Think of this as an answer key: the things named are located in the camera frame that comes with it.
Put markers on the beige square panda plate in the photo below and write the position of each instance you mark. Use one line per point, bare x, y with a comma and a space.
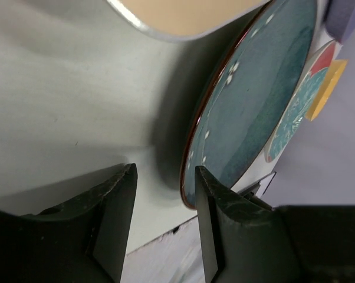
177, 21

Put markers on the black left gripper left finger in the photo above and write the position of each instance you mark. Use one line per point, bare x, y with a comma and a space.
83, 239

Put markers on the red and teal round plate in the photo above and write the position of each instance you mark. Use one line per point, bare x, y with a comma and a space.
307, 88

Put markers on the purple square panda plate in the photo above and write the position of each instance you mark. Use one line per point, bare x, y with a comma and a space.
339, 19

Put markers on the yellow square panda plate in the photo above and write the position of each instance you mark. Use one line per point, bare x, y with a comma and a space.
329, 83

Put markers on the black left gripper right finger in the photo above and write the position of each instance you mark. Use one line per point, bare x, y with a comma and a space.
243, 239

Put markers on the dark teal floral plate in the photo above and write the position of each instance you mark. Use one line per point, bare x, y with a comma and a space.
247, 94

